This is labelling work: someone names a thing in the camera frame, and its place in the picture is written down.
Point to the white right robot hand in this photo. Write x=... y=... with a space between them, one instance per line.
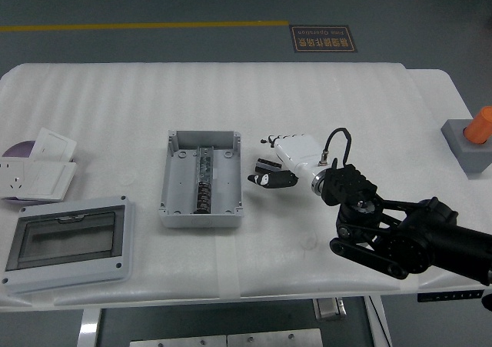
x=300 y=151

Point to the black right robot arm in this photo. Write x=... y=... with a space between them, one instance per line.
x=346 y=181

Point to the open grey junction box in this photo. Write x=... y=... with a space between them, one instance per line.
x=180 y=185

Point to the white foam mat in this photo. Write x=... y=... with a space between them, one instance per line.
x=269 y=101

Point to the black floor sign orange text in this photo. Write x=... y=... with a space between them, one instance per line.
x=323 y=38

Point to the grey block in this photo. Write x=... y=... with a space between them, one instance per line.
x=474 y=158

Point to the orange cylinder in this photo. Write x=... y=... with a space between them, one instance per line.
x=480 y=125

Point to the white table leg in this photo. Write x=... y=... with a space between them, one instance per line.
x=89 y=327
x=378 y=322

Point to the black table control panel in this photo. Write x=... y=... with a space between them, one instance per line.
x=449 y=296

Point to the grey cover with clear window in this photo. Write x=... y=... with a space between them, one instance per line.
x=77 y=270

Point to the purple disc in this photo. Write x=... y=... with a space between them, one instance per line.
x=19 y=150

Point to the metal mounting rail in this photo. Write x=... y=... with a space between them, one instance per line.
x=204 y=166

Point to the metal bracket under table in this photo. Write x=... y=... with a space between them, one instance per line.
x=329 y=309

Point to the grey metal base plate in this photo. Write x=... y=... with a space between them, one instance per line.
x=177 y=341
x=274 y=339

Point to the white switch panel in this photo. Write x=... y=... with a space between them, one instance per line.
x=54 y=143
x=46 y=179

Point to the white wall socket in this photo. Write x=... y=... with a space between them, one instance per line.
x=11 y=177

